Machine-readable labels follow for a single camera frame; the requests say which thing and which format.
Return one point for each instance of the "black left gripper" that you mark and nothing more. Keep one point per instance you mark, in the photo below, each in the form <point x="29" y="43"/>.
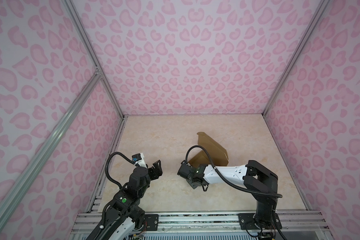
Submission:
<point x="155" y="175"/>

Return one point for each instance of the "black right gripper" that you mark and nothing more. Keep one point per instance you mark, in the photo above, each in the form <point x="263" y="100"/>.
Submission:
<point x="193" y="186"/>

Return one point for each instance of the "brown cardboard paper box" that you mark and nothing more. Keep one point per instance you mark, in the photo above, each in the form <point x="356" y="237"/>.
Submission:
<point x="217" y="152"/>

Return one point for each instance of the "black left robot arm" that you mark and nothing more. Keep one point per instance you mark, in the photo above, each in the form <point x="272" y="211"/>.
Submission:
<point x="122" y="215"/>

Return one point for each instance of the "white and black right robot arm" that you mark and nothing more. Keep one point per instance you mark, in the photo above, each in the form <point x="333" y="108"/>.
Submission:
<point x="252" y="178"/>

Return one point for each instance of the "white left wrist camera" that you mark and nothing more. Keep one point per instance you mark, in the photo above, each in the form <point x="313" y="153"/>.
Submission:
<point x="139" y="160"/>

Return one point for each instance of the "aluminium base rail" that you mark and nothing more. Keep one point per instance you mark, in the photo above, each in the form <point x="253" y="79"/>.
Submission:
<point x="234" y="225"/>

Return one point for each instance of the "aluminium diagonal left wall bar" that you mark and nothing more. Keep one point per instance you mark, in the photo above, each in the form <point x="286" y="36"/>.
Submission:
<point x="21" y="186"/>

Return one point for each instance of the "aluminium back left corner post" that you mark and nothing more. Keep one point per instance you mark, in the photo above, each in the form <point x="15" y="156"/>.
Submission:
<point x="78" y="24"/>

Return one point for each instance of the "aluminium corner post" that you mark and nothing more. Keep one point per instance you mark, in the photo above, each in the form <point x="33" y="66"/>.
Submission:
<point x="78" y="24"/>
<point x="314" y="23"/>

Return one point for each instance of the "aluminium back right corner post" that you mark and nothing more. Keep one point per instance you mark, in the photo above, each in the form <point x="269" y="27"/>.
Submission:
<point x="314" y="23"/>

